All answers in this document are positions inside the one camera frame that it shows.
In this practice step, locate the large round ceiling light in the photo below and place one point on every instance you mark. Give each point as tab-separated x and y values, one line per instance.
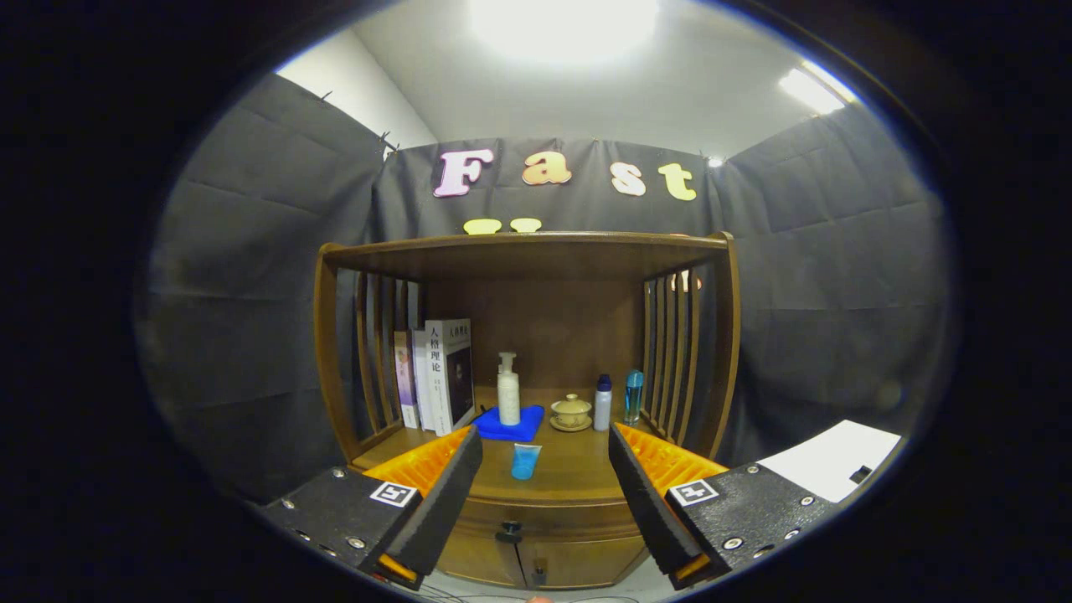
565	29

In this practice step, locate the white box unit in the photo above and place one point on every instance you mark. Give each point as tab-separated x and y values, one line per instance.
829	461

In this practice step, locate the blue folded cloth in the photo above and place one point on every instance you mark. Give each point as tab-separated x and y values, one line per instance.
494	431

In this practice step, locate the brown wooden cabinet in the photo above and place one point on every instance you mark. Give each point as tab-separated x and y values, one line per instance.
544	327

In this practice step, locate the thin white book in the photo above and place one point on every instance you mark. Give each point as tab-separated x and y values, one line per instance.
421	385

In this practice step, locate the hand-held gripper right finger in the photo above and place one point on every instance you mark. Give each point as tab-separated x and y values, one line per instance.
646	502

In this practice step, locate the white pump bottle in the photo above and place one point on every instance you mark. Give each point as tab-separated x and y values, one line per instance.
508	398

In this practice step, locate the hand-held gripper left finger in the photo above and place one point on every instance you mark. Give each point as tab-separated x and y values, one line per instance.
444	502

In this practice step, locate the wooden drawer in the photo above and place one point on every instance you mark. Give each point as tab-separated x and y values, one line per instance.
578	519

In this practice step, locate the thin purple book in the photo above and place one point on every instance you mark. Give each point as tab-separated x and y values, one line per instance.
404	381

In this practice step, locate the blue cosmetic tube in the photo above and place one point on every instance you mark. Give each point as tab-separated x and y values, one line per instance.
525	465

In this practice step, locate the thick white and black book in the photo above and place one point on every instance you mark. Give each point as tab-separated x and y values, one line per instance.
444	377

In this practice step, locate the small rectangular ceiling light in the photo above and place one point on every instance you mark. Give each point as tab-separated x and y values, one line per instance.
812	88

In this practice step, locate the wooden countertop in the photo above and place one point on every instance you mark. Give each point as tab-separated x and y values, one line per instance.
569	469

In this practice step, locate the yellow ceramic lidded cup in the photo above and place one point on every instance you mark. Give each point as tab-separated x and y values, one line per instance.
571	412

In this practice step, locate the white bottle with blue cap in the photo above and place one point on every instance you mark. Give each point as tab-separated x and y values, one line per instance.
602	406

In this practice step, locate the translucent blue bottle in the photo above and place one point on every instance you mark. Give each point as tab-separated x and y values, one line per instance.
634	398

